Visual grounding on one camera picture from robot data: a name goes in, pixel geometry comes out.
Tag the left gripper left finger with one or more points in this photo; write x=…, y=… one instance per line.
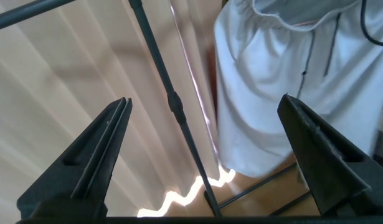
x=85, y=174

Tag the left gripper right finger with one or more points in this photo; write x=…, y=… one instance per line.
x=328, y=174

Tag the pale grey garment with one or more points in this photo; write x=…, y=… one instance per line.
x=266, y=93

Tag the pink clothes hanger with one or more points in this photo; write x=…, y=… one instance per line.
x=303, y=23

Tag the black clothes rack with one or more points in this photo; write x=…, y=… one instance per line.
x=175, y=102

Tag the beige curtain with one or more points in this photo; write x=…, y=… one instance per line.
x=54, y=77

